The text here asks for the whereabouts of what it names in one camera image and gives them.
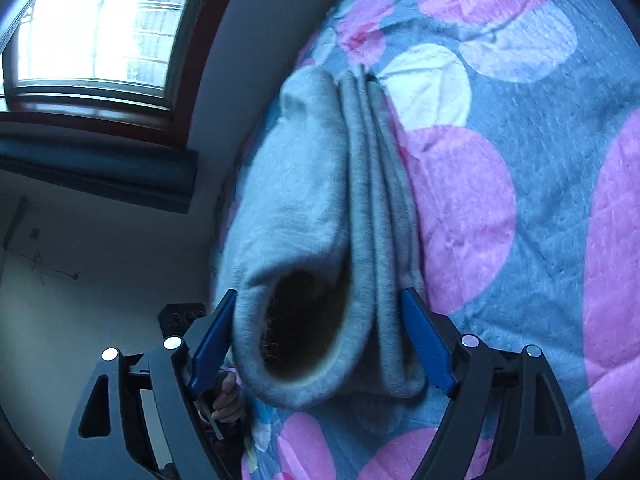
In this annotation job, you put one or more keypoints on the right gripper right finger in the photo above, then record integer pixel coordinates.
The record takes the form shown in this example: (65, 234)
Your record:
(512, 395)

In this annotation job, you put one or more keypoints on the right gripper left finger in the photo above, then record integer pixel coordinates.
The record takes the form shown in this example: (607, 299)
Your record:
(108, 436)

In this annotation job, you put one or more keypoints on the grey garment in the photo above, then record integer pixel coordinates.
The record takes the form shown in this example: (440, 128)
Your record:
(324, 240)

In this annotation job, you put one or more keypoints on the person's left hand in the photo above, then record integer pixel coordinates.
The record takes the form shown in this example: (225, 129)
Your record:
(222, 404)

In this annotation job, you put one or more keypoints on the dark blue curtain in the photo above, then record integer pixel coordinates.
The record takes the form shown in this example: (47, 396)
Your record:
(134, 173)

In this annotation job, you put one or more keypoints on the floral circle-pattern bed cover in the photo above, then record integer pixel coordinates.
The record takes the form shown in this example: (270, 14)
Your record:
(518, 122)

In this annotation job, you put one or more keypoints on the bright window with frame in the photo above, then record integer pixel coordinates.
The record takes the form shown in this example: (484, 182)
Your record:
(127, 68)

